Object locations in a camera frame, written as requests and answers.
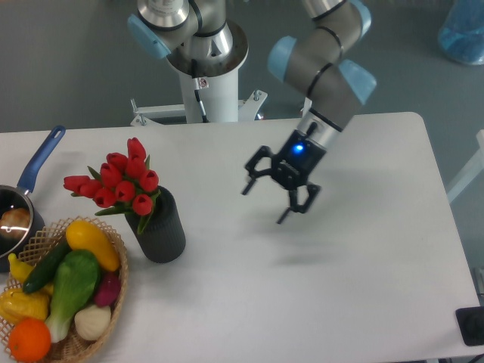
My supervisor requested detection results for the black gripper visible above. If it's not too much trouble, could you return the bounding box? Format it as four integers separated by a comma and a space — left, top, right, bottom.
241, 130, 326, 225

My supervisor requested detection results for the red tulip bouquet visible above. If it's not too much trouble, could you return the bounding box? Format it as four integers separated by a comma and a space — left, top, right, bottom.
64, 138, 161, 234

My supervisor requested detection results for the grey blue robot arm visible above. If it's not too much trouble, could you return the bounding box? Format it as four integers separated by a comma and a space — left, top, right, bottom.
127, 1, 377, 213

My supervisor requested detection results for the dark grey ribbed vase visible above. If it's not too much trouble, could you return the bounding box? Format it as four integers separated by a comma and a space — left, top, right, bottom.
125, 186, 186, 263

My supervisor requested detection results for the yellow squash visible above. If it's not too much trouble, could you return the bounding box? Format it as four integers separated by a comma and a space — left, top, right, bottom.
65, 219, 120, 272

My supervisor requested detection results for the blue plastic bag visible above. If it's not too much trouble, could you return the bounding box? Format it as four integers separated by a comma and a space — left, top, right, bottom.
438, 0, 483, 66

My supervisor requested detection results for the green bok choy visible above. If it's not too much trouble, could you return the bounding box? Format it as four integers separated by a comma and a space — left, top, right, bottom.
45, 250, 101, 343

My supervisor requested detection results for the black device at edge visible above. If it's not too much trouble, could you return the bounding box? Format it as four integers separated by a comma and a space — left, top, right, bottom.
455, 306, 483, 346

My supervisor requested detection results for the white garlic bulb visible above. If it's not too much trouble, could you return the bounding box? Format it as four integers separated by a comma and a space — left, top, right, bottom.
74, 304, 111, 341

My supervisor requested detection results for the dark green cucumber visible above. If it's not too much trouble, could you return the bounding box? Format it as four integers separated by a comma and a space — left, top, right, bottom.
22, 240, 71, 293

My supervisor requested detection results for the woven wicker basket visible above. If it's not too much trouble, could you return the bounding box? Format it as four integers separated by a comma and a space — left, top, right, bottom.
17, 216, 129, 362

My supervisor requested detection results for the brown bread roll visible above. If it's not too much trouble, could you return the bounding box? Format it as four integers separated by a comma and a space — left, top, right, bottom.
1, 208, 30, 240

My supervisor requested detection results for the yellow banana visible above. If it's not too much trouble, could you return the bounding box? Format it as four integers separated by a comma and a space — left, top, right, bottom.
8, 253, 54, 296

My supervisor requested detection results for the yellow corn cob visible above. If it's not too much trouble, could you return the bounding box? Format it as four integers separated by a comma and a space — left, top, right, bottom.
1, 288, 50, 325

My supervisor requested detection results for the orange fruit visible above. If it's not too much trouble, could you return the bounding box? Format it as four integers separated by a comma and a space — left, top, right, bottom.
8, 318, 51, 362

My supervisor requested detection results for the white clamp post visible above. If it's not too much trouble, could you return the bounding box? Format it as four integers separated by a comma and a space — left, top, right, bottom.
300, 98, 312, 117

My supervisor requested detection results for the white frame bar right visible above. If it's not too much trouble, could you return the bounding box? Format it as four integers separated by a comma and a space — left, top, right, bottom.
445, 129, 483, 203

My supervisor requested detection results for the blue handled saucepan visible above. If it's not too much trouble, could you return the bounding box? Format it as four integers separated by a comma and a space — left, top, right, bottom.
1, 126, 66, 273

